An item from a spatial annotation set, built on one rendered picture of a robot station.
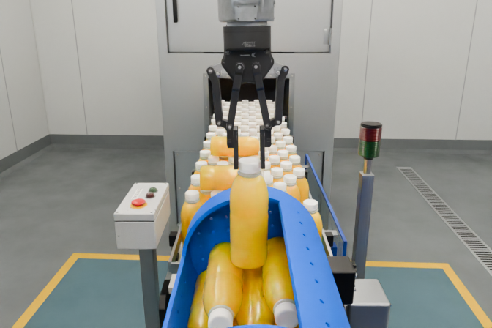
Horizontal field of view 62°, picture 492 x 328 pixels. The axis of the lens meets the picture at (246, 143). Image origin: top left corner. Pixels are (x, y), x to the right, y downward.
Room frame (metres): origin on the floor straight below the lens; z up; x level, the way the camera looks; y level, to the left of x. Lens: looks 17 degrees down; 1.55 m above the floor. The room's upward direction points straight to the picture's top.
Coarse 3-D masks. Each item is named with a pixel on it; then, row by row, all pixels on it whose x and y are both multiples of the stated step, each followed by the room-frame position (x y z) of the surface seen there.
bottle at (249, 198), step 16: (240, 176) 0.66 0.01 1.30; (256, 176) 0.65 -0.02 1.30; (240, 192) 0.64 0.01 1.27; (256, 192) 0.64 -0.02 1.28; (240, 208) 0.63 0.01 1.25; (256, 208) 0.63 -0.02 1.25; (240, 224) 0.63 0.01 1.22; (256, 224) 0.63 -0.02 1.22; (240, 240) 0.63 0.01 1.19; (256, 240) 0.63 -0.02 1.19; (240, 256) 0.63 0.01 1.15; (256, 256) 0.63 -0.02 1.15
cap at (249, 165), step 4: (240, 160) 0.66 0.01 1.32; (244, 160) 0.66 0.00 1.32; (248, 160) 0.66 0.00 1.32; (252, 160) 0.66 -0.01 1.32; (256, 160) 0.66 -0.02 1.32; (260, 160) 0.66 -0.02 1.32; (240, 164) 0.65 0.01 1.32; (244, 164) 0.65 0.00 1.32; (248, 164) 0.65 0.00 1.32; (252, 164) 0.65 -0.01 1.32; (256, 164) 0.65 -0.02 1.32; (260, 164) 0.66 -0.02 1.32; (240, 168) 0.65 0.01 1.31; (244, 168) 0.65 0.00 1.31; (248, 168) 0.65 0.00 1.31; (252, 168) 0.65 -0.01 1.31; (256, 168) 0.65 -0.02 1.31; (244, 172) 0.65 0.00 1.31; (248, 172) 0.65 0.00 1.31; (252, 172) 0.65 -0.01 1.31; (256, 172) 0.65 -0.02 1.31
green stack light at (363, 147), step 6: (360, 144) 1.17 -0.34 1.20; (366, 144) 1.16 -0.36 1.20; (372, 144) 1.15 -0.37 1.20; (378, 144) 1.16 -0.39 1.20; (360, 150) 1.17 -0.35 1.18; (366, 150) 1.16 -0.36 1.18; (372, 150) 1.15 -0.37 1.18; (378, 150) 1.16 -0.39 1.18; (366, 156) 1.16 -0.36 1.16; (372, 156) 1.15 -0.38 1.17; (378, 156) 1.16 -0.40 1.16
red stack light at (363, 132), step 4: (360, 128) 1.18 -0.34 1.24; (364, 128) 1.17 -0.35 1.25; (380, 128) 1.16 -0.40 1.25; (360, 132) 1.18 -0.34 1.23; (364, 132) 1.16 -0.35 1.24; (368, 132) 1.16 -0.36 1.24; (372, 132) 1.15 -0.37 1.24; (376, 132) 1.15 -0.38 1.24; (380, 132) 1.16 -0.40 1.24; (360, 136) 1.18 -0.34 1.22; (364, 136) 1.16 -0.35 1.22; (368, 136) 1.15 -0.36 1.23; (372, 136) 1.15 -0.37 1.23; (376, 136) 1.15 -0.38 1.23; (380, 136) 1.16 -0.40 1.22; (364, 140) 1.16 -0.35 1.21; (368, 140) 1.15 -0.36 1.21; (372, 140) 1.15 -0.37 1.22; (376, 140) 1.15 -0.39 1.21; (380, 140) 1.16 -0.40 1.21
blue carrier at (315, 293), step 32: (224, 192) 0.76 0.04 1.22; (192, 224) 0.73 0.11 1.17; (224, 224) 0.77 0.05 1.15; (288, 224) 0.63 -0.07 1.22; (192, 256) 0.77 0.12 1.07; (288, 256) 0.52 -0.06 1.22; (320, 256) 0.58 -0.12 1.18; (192, 288) 0.70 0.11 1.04; (320, 288) 0.48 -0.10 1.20; (320, 320) 0.40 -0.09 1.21
